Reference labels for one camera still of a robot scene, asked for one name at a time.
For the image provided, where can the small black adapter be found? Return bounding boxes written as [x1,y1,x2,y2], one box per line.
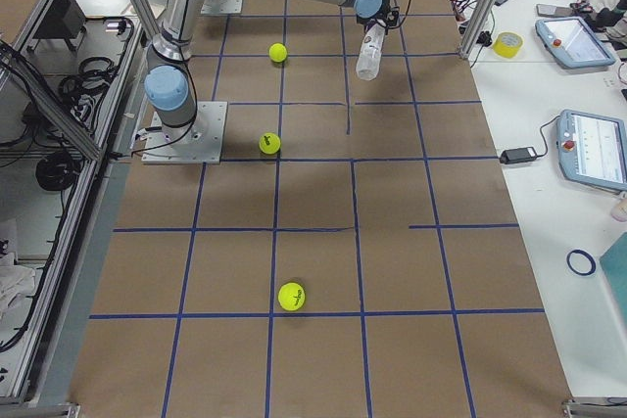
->
[499,147,538,164]

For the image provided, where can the tennis ball far right side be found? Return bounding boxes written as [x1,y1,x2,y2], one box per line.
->
[277,282,306,312]

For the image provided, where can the tennis ball front centre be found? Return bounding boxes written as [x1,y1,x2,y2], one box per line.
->
[268,42,288,63]

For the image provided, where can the grey teach pendant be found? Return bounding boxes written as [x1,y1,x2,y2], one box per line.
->
[556,110,626,193]
[535,17,615,69]

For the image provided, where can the grey teach pendant far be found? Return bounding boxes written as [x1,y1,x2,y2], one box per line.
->
[535,17,615,69]

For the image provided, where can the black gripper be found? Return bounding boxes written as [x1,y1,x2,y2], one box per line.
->
[356,0,400,29]

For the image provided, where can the blue tape ring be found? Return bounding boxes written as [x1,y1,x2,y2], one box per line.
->
[566,249,597,277]

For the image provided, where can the yellow tape roll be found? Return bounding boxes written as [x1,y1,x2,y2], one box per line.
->
[493,31,523,59]

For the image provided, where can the clear tennis ball can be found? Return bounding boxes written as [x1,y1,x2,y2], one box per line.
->
[356,22,386,81]

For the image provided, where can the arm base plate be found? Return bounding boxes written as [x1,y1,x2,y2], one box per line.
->
[201,0,243,16]
[141,101,227,164]

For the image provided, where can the grey teach pendant near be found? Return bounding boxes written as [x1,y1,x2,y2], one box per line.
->
[556,110,626,193]

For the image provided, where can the tennis ball near base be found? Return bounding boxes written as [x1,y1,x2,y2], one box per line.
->
[259,132,281,155]

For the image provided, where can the black smartphone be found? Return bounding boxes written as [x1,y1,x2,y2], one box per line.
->
[536,4,573,18]

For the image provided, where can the white crumpled cloth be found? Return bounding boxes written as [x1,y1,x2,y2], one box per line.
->
[0,219,38,321]

